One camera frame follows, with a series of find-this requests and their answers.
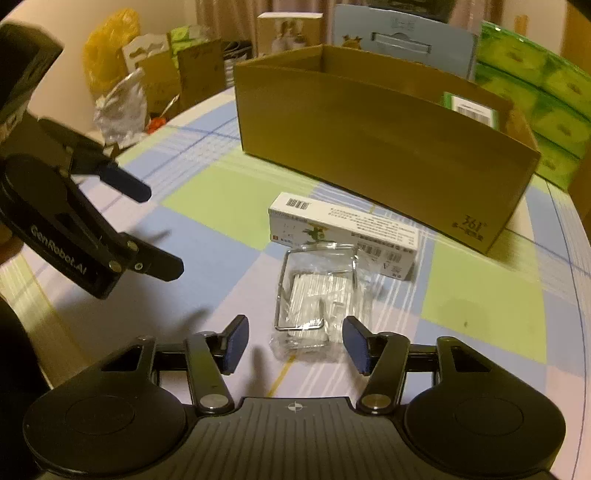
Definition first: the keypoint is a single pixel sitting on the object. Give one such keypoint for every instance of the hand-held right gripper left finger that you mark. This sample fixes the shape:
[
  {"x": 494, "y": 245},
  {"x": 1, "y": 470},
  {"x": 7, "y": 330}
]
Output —
[{"x": 235, "y": 344}]

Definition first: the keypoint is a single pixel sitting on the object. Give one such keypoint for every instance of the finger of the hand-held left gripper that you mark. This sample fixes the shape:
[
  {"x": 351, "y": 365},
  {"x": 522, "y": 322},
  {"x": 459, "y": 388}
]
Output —
[
  {"x": 127, "y": 182},
  {"x": 152, "y": 263}
]

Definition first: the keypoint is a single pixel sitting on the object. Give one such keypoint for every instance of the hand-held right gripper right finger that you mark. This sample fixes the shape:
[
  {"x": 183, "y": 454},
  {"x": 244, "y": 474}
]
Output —
[{"x": 355, "y": 344}]

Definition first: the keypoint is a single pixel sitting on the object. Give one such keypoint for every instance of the clear packet with metal hook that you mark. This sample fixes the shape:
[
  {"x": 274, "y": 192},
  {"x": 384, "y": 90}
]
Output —
[{"x": 314, "y": 300}]

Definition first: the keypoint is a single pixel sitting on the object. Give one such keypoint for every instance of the small green box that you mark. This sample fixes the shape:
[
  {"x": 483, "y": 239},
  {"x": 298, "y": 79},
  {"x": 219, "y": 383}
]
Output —
[{"x": 473, "y": 110}]

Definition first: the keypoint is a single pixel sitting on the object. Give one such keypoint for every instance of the checked cloth desktop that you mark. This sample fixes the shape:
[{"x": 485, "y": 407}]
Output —
[{"x": 207, "y": 221}]

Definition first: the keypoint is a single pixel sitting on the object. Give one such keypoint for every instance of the small orange object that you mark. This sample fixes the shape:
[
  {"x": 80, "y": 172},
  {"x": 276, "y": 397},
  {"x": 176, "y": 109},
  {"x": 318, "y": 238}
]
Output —
[{"x": 158, "y": 124}]

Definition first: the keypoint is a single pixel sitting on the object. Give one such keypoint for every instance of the white plastic bag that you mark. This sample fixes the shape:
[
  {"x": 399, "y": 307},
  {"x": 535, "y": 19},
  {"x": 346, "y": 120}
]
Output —
[{"x": 122, "y": 110}]

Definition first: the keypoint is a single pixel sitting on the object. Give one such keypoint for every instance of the long white green medicine box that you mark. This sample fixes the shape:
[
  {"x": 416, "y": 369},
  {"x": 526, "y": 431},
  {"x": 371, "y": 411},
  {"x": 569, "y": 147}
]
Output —
[{"x": 341, "y": 235}]

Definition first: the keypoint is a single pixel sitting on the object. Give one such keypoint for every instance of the brown cardboard storage box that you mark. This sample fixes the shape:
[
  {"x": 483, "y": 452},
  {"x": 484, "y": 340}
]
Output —
[{"x": 194, "y": 78}]

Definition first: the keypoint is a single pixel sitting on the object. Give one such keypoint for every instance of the yellow plastic bag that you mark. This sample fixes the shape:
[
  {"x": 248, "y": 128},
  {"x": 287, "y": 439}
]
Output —
[{"x": 111, "y": 50}]

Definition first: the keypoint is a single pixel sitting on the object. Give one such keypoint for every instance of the green tissue bundle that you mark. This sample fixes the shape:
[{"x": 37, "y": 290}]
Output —
[{"x": 184, "y": 37}]

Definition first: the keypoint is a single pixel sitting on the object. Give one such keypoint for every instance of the striped grey bag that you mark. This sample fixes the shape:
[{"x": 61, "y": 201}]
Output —
[{"x": 238, "y": 62}]

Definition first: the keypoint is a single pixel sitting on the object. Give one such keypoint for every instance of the beige curtain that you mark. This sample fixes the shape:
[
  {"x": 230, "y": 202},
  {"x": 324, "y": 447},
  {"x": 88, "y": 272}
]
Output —
[{"x": 226, "y": 18}]

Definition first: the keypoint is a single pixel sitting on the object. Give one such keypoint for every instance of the white product box with photo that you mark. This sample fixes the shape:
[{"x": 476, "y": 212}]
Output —
[{"x": 288, "y": 34}]

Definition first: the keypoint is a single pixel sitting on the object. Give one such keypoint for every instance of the stack of green tissue packs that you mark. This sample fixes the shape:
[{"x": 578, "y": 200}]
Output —
[{"x": 540, "y": 92}]

